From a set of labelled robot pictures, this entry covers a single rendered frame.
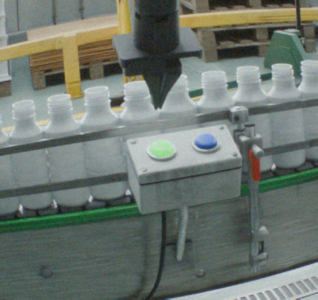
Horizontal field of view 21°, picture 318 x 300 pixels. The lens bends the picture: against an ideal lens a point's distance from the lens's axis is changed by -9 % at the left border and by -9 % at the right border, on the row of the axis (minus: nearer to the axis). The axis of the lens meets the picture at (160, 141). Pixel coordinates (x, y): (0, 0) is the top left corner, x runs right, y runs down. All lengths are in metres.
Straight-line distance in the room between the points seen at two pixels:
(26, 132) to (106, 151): 0.13
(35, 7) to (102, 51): 1.81
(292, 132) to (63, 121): 0.36
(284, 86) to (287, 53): 4.53
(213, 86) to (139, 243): 0.26
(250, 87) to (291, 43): 4.50
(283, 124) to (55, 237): 0.40
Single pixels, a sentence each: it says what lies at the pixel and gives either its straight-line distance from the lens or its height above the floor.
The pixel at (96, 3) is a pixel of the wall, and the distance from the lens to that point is 8.48.
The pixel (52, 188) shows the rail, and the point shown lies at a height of 1.04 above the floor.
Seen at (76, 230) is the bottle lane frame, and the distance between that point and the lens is 1.38.
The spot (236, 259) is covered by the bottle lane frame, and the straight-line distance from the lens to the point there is 1.46.
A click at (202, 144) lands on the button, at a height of 1.11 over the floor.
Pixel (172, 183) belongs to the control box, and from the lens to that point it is 1.23.
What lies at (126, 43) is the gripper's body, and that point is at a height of 1.27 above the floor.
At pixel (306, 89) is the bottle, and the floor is 1.12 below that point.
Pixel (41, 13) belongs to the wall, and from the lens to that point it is 8.43.
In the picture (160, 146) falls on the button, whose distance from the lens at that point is 1.24.
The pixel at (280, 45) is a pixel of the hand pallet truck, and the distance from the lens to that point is 6.02.
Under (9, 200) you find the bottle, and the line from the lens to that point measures 1.38.
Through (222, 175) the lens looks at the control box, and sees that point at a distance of 1.24.
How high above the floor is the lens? 1.48
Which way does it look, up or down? 17 degrees down
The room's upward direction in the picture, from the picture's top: 6 degrees counter-clockwise
